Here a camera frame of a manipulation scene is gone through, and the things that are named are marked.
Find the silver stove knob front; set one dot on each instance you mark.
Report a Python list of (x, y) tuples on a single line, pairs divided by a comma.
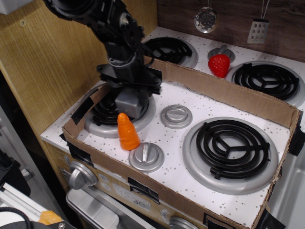
[(146, 158)]

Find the front left black burner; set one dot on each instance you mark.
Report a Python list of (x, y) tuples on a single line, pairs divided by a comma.
[(101, 120)]

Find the silver oven dial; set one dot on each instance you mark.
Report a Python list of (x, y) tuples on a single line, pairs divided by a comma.
[(180, 223), (81, 176)]

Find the silver oven door handle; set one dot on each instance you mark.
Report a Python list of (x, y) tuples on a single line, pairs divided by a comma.
[(102, 211)]

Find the small orange object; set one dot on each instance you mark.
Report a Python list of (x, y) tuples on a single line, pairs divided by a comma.
[(49, 217)]

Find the hanging silver strainer ladle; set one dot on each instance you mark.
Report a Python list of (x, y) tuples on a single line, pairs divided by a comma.
[(206, 18)]

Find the silver stove knob back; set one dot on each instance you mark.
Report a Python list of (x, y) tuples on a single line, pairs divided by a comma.
[(222, 50)]

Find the silver stove knob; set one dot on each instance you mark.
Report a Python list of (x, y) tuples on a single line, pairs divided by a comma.
[(146, 158), (222, 50), (176, 116)]

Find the hanging silver spatula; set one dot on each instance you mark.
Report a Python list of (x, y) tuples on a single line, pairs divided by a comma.
[(259, 27)]

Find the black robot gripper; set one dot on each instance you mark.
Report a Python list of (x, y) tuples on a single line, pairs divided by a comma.
[(135, 75)]

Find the black burner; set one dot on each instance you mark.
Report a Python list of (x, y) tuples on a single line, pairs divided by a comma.
[(270, 78), (230, 156), (172, 50), (101, 120)]

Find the silver stove knob centre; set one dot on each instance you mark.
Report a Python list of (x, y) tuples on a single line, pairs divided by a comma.
[(176, 116)]

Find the orange toy carrot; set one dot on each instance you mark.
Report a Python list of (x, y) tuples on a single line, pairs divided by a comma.
[(127, 133)]

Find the back right black burner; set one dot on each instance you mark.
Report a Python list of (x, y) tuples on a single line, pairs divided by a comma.
[(270, 78)]

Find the back left black burner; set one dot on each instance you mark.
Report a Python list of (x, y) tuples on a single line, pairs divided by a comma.
[(172, 50)]

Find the silver oven dial right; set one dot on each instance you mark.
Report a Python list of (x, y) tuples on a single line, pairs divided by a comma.
[(180, 223)]

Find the silver oven dial left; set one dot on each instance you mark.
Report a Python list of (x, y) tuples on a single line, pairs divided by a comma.
[(81, 176)]

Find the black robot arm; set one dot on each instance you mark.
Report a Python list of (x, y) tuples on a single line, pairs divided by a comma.
[(113, 25)]

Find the grey pepper shaker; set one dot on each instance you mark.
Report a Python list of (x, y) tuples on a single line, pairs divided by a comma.
[(131, 102)]

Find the red toy strawberry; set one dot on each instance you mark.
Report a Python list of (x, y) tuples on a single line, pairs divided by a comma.
[(219, 65)]

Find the front right black burner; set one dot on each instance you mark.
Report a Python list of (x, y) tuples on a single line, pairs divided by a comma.
[(230, 156)]

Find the oven clock display label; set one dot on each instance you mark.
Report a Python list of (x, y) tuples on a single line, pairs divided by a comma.
[(132, 197)]

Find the brown cardboard box tray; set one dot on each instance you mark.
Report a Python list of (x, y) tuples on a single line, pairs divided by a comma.
[(171, 189)]

